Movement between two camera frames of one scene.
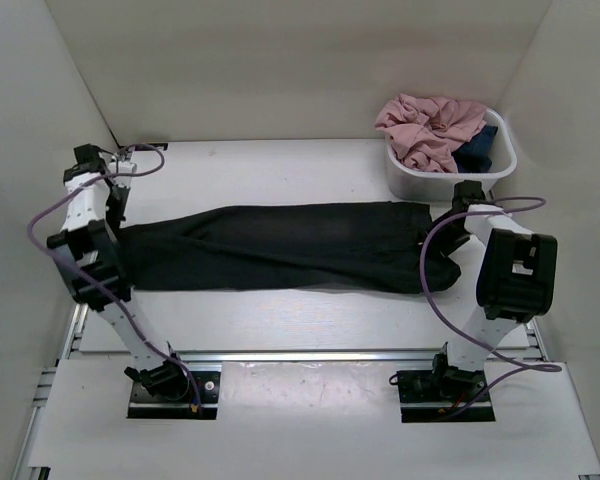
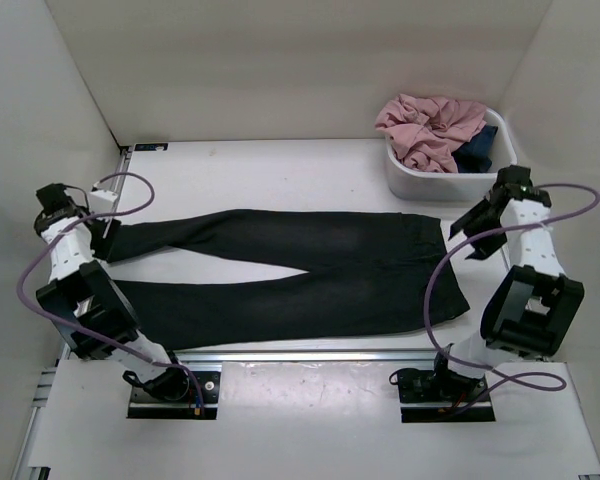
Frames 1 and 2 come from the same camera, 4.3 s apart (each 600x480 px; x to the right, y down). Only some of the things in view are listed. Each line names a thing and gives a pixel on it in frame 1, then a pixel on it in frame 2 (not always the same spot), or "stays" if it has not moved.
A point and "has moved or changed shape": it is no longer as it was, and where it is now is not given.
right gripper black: (441, 249) to (484, 246)
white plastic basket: (412, 183) stays
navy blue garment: (475, 156) stays
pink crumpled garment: (424, 132) stays
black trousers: (282, 247) has moved or changed shape
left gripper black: (116, 216) to (103, 247)
